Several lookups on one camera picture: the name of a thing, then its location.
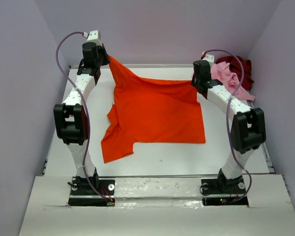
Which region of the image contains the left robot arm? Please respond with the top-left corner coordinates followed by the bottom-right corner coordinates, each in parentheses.
top-left (53, 42), bottom-right (110, 196)

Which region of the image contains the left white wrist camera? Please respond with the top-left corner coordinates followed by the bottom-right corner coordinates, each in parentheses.
top-left (83, 30), bottom-right (101, 44)

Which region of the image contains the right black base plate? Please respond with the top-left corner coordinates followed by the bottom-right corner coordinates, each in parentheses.
top-left (199, 177), bottom-right (249, 207)

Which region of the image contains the pink t shirt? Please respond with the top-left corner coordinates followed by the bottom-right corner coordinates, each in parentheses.
top-left (211, 61), bottom-right (256, 101)

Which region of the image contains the dark red t shirt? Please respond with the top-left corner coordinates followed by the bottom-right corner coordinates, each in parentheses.
top-left (216, 56), bottom-right (254, 91)

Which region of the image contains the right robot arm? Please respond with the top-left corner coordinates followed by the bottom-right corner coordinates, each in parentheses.
top-left (191, 60), bottom-right (266, 196)

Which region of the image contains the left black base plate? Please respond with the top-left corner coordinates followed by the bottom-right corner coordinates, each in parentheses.
top-left (67, 178), bottom-right (116, 207)

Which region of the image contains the orange t shirt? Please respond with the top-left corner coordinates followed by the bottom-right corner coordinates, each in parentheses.
top-left (101, 57), bottom-right (206, 163)

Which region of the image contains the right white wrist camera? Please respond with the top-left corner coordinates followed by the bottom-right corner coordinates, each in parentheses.
top-left (201, 52), bottom-right (215, 63)

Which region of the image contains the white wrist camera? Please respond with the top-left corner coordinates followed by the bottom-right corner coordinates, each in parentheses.
top-left (83, 30), bottom-right (101, 44)
top-left (201, 52), bottom-right (215, 63)

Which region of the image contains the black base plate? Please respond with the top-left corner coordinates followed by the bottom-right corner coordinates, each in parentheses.
top-left (199, 177), bottom-right (249, 207)
top-left (67, 178), bottom-right (116, 207)

